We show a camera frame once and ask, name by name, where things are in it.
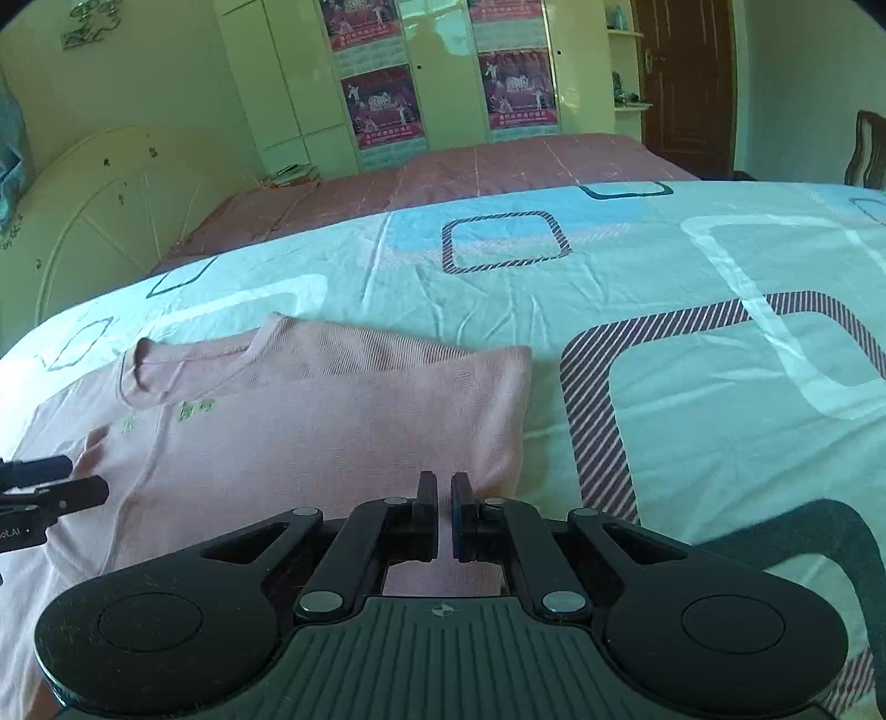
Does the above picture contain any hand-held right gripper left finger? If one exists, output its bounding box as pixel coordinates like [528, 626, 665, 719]
[197, 471, 441, 623]

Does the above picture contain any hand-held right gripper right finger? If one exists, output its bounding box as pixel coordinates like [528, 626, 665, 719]
[450, 471, 695, 622]

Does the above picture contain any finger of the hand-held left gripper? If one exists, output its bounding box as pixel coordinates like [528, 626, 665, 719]
[0, 475, 110, 519]
[0, 455, 73, 487]

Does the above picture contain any pink shirt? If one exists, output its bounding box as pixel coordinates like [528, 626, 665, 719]
[0, 313, 534, 720]

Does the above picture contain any cream headboard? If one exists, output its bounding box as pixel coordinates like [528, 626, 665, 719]
[0, 125, 267, 351]

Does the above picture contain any patterned light bed sheet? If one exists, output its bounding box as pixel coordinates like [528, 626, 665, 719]
[0, 180, 886, 720]

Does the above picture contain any blue curtain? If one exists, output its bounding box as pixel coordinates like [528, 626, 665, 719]
[0, 75, 33, 233]

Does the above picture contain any pink striped bed sheet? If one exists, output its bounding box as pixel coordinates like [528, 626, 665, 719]
[148, 133, 702, 278]

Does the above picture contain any stack of books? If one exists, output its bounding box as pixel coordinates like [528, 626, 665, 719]
[266, 163, 323, 187]

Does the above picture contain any cream corner shelf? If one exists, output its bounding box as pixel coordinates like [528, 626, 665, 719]
[604, 0, 656, 140]

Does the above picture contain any cream glossy wardrobe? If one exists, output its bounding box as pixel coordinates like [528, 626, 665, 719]
[213, 0, 614, 176]

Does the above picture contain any brown wooden door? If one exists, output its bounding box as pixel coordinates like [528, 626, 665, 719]
[630, 0, 736, 179]

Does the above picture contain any wooden chair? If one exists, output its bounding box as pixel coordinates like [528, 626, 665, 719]
[842, 109, 886, 193]

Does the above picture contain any purple wall poster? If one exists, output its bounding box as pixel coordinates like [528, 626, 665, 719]
[320, 0, 404, 54]
[339, 64, 424, 151]
[468, 0, 545, 33]
[478, 48, 559, 126]

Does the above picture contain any silver wall lamp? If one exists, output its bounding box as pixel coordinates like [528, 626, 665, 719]
[59, 0, 116, 51]

